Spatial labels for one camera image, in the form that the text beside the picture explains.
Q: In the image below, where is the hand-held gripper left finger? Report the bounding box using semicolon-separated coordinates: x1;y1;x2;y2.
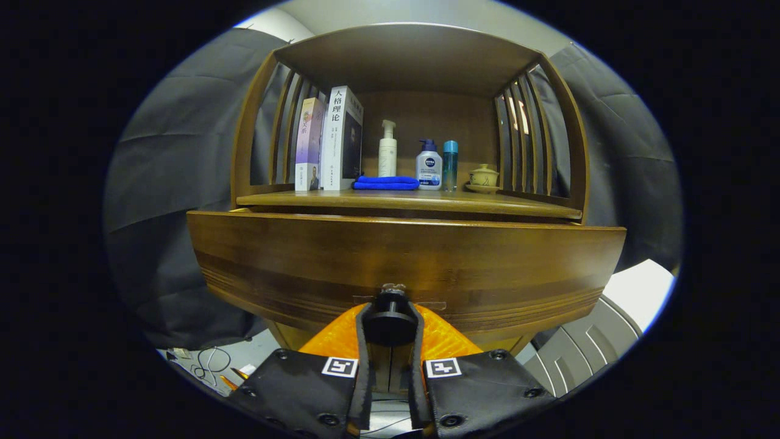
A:
229;303;374;439

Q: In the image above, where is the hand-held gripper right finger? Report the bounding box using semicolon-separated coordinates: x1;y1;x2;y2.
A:
407;303;556;439

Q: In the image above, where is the black round drawer knob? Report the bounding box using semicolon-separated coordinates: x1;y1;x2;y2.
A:
363;284;420;347

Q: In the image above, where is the brown wooden drawer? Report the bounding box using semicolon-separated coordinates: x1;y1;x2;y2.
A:
186;210;627;354

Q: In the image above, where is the brown wooden countertop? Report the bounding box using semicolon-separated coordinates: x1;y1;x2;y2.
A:
236;183;583;220

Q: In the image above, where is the brown wooden cabinet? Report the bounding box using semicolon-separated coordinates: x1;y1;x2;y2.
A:
230;23;590;357

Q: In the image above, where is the blue folded cloth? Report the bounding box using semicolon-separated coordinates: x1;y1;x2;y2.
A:
352;176;420;191

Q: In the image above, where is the white bottle with blue cap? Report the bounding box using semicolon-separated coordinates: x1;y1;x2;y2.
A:
416;139;443;191

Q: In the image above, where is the ceramic lidded teacup with saucer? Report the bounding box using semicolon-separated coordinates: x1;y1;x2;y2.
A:
465;163;502;195

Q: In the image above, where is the white pump bottle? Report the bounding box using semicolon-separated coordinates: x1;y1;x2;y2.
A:
378;120;398;178

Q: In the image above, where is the teal blue bottle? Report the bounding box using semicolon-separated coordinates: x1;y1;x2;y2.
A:
443;140;459;192

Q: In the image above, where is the purple book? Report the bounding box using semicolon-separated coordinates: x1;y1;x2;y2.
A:
295;98;325;192

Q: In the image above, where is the white book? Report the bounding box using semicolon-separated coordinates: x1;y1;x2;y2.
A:
321;85;364;191

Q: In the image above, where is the black backdrop cloth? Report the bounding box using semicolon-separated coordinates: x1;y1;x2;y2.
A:
102;27;683;351

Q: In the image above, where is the black cable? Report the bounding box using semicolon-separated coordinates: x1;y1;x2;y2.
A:
192;346;233;386

